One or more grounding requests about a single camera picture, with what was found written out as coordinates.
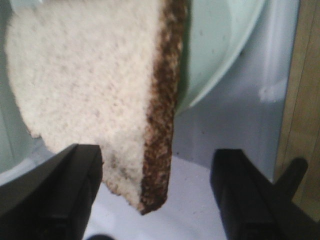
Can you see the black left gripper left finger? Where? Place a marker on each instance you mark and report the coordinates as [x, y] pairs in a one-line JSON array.
[[54, 200]]

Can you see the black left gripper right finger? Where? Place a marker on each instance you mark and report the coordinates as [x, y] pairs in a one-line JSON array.
[[251, 207]]

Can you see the white bread slice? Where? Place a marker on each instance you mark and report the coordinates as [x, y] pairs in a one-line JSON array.
[[102, 72]]

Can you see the mint green round plate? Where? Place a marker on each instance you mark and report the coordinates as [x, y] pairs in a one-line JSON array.
[[217, 31]]

